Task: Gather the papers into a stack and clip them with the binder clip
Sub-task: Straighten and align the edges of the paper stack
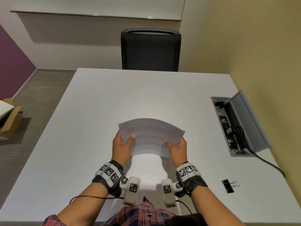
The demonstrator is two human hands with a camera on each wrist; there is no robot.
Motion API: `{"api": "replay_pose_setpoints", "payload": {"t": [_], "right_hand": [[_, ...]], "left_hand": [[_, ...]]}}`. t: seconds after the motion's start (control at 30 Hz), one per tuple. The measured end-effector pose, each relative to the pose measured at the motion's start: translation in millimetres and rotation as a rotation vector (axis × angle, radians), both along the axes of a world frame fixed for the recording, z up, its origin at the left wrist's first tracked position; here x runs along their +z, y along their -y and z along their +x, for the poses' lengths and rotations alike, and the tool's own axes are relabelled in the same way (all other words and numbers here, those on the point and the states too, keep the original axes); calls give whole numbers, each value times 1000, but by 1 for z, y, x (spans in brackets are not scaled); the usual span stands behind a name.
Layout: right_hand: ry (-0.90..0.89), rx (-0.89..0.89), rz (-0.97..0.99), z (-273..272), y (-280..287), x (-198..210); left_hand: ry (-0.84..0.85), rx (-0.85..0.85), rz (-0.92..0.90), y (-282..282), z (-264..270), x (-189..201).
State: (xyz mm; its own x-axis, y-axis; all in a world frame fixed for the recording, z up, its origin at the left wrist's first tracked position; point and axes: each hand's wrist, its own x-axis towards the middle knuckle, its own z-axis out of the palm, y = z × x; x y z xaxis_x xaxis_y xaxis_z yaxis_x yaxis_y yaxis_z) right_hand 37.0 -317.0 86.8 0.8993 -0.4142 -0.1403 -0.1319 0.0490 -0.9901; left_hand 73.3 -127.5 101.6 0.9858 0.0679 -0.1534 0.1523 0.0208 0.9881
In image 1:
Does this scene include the grey table cable box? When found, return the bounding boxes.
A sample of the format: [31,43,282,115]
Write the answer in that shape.
[210,90,273,157]

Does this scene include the person's left hand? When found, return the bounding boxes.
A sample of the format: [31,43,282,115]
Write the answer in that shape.
[111,131,136,168]

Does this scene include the red plaid shirt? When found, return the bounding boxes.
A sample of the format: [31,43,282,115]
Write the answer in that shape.
[42,196,180,226]

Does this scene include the black mesh office chair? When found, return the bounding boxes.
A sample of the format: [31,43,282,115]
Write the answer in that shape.
[121,28,182,72]

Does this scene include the white wall board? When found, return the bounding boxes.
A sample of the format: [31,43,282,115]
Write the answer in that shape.
[10,0,187,21]

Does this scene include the black power strip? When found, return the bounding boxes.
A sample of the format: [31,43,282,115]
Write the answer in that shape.
[218,115,245,151]

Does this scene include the black binder clip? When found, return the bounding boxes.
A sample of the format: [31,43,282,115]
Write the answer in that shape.
[225,183,238,194]
[221,179,240,188]

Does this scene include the brown cardboard box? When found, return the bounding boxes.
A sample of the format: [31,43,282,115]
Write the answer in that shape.
[0,98,32,140]

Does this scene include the person's left forearm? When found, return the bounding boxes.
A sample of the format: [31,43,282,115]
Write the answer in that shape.
[57,181,111,226]

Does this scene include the person's right hand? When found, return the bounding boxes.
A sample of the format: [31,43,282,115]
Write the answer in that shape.
[164,137,188,168]

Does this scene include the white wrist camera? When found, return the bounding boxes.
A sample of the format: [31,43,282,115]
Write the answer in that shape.
[161,178,183,208]
[119,176,141,206]

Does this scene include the black marker wristband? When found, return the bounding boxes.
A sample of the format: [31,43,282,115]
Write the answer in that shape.
[175,162,208,198]
[91,160,125,198]

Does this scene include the black power cable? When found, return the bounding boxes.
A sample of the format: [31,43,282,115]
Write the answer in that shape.
[248,149,285,178]

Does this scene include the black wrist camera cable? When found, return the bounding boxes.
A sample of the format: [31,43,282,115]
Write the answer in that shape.
[68,195,124,205]
[175,199,194,215]

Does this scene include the person's right forearm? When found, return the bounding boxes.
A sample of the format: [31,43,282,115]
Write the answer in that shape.
[190,185,245,226]

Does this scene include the stack of printed paper sheets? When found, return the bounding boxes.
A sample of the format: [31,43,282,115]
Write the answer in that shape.
[118,118,186,160]

